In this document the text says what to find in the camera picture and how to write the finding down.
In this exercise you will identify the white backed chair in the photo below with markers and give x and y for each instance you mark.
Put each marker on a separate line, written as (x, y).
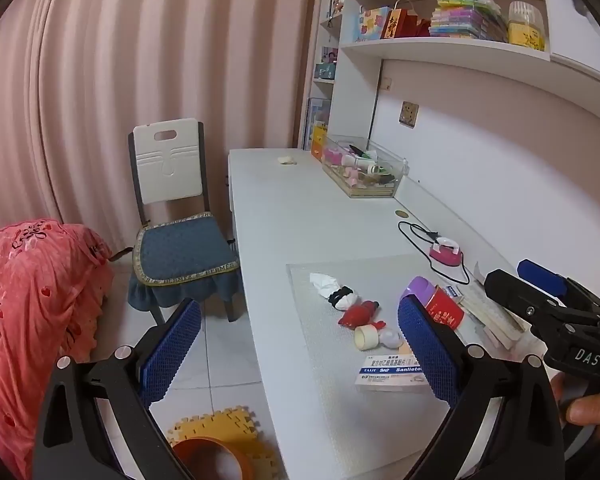
(167, 160)

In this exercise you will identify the small cream eraser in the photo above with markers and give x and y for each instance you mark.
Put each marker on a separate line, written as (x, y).
(286, 161)

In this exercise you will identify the colourful printed box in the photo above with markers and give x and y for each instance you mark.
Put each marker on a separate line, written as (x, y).
(370, 25)

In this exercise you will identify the stack of colourful boxes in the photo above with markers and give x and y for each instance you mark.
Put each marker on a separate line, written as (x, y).
(467, 17)

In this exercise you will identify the white medicine box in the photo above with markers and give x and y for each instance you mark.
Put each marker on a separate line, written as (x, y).
(385, 370)

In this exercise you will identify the white wall shelf unit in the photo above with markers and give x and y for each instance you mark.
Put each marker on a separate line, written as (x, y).
(445, 50)

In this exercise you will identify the red carton box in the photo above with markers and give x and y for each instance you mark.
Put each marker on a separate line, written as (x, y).
(445, 312)

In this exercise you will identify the purple plastic cup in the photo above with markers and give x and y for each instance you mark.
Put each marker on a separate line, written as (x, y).
(420, 287)

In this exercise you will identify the beige tape roll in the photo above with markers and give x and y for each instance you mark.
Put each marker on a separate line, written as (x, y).
(365, 337)

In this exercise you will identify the pink printed bedspread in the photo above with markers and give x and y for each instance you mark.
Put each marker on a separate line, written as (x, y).
(25, 300)

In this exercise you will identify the orange round bin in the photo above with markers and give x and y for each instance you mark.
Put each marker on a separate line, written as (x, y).
(190, 452)

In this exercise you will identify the small white round lid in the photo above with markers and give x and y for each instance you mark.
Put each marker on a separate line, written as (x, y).
(391, 338)

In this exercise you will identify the white crumpled tissue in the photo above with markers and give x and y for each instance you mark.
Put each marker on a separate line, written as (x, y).
(322, 282)

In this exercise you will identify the small white blue box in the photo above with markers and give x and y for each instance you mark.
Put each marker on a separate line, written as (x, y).
(452, 291)

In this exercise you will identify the pink and white device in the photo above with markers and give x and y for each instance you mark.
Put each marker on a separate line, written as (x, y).
(445, 252)

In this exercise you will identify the blue seat cushion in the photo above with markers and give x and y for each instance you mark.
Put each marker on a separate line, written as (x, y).
(180, 250)

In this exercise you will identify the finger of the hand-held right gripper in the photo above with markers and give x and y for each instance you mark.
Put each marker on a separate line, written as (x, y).
(510, 295)
(540, 275)

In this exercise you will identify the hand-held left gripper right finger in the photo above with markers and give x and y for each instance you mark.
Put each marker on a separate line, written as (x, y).
(427, 345)

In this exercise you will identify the gold wall socket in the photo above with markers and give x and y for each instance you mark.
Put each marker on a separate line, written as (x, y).
(408, 114)

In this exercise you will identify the white jar yellow label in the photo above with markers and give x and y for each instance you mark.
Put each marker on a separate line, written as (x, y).
(526, 27)

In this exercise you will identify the clear textured desk mat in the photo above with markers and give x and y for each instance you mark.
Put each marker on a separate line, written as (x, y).
(325, 360)

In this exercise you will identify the yellow foam puzzle mat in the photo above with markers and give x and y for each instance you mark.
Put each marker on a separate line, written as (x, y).
(205, 427)

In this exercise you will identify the red toy figure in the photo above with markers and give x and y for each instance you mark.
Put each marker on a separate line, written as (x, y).
(360, 315)

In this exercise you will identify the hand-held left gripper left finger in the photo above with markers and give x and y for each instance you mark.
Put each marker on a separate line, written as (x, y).
(172, 350)

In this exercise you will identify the red gift bag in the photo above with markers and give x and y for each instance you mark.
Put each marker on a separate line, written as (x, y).
(397, 22)

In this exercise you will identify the clear plastic organizer box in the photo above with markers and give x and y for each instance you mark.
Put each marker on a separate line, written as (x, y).
(362, 167)

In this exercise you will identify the long white paper boxes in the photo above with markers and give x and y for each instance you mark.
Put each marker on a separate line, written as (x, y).
(490, 315)

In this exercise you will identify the upright books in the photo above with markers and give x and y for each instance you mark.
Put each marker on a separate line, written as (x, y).
(320, 120)

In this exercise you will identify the person's right hand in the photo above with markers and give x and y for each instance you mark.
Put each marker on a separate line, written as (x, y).
(587, 407)

